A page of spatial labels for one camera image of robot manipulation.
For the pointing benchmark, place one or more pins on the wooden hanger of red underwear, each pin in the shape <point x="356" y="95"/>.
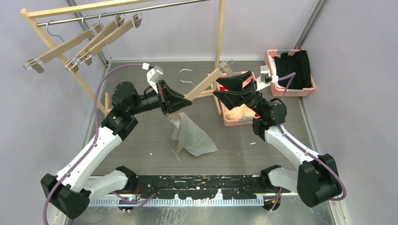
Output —
<point x="71" y="64"/>

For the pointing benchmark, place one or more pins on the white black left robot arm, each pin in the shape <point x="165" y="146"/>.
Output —
<point x="69" y="190"/>

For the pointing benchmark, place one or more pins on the wooden hanger of beige underwear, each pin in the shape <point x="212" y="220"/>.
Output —
<point x="113" y="31"/>

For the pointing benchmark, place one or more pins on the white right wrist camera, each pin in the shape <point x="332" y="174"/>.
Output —
<point x="265" y="79"/>

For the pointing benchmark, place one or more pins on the wooden clothes rack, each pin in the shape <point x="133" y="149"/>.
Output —
<point x="30" y="18"/>

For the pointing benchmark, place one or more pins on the empty wooden clip hanger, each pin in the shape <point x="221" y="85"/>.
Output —
<point x="59" y="49"/>

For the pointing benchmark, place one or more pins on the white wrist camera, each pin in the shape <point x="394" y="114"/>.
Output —
<point x="265" y="79"/>
<point x="153" y="75"/>

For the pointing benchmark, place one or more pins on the grey striped underwear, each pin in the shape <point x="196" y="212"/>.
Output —
<point x="190" y="136"/>

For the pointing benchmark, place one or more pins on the black clothes in basket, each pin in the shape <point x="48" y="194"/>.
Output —
<point x="297" y="63"/>

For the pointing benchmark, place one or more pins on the beige underwear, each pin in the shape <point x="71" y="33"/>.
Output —
<point x="241" y="112"/>

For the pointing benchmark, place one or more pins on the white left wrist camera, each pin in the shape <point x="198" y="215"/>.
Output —
<point x="153" y="75"/>

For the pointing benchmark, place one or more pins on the far pink basket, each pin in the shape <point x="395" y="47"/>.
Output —
<point x="277" y="90"/>

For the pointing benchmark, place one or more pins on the wooden hanger of striped underwear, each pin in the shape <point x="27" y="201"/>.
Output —
<point x="198" y="79"/>

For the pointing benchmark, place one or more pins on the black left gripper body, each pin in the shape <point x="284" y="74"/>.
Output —
<point x="150" y="101"/>

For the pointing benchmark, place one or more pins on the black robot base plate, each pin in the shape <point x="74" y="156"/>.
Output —
<point x="198" y="187"/>

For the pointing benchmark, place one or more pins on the pink basket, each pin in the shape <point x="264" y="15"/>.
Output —
<point x="277" y="90"/>
<point x="229" y="123"/>

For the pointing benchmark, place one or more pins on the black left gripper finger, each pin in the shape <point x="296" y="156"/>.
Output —
<point x="169" y="93"/>
<point x="176" y="105"/>

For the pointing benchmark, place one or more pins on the near pink basket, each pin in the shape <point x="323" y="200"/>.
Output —
<point x="229" y="123"/>

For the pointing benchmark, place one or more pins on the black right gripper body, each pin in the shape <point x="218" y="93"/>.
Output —
<point x="257" y="104"/>

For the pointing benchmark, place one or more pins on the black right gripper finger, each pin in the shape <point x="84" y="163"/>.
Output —
<point x="237" y="82"/>
<point x="233" y="99"/>

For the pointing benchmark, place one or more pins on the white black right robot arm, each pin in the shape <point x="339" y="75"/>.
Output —
<point x="316" y="178"/>

